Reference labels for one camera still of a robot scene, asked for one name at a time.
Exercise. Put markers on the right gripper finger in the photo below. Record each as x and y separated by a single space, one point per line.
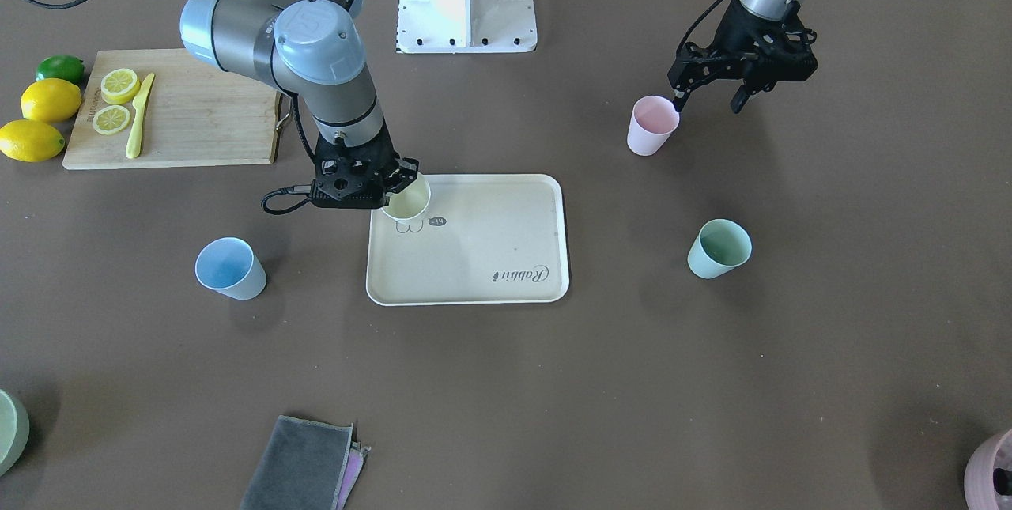
403 176
385 200

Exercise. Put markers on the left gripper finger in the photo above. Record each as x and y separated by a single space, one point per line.
681 97
745 92

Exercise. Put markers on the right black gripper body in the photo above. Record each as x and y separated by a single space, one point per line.
404 171

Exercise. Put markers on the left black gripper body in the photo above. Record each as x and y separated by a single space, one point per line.
738 30

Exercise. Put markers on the pale yellow cup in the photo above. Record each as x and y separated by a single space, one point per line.
408 207

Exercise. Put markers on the pink cup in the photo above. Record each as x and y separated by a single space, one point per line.
653 120

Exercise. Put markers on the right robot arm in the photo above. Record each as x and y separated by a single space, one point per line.
310 51

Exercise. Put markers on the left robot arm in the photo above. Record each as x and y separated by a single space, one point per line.
758 42

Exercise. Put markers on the beige rabbit tray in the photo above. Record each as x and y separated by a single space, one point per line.
484 239

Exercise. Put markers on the green cup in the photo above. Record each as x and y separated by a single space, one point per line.
719 247

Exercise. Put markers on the blue cup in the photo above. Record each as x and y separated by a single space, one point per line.
229 266

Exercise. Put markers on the wooden cutting board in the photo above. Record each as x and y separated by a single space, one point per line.
196 115

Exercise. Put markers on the yellow plastic knife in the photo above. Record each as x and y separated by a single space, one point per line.
139 103

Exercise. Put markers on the lower lemon slice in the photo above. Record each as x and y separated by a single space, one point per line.
111 119

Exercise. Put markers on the lemon slice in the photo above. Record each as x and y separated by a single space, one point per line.
111 119
119 86

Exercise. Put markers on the pink folded cloth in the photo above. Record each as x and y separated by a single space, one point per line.
356 459

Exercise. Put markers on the upper lemon slice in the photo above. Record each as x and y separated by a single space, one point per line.
119 86

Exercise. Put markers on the grey folded cloth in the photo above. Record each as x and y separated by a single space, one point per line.
302 466

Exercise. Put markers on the green lime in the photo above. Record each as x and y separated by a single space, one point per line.
64 67

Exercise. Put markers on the upper whole lemon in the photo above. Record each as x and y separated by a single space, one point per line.
51 100

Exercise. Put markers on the whole lemon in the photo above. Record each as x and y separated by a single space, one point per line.
31 141
51 100

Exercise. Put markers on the lower whole lemon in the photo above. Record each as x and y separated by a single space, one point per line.
31 141

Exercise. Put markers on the green bowl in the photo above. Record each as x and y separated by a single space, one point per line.
15 428

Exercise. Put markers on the pink bowl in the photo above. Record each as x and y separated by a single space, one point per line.
987 474

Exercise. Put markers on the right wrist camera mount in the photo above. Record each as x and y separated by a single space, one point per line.
346 184

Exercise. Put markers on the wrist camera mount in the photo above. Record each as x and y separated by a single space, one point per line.
346 184
788 51

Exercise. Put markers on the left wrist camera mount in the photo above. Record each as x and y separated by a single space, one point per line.
788 51

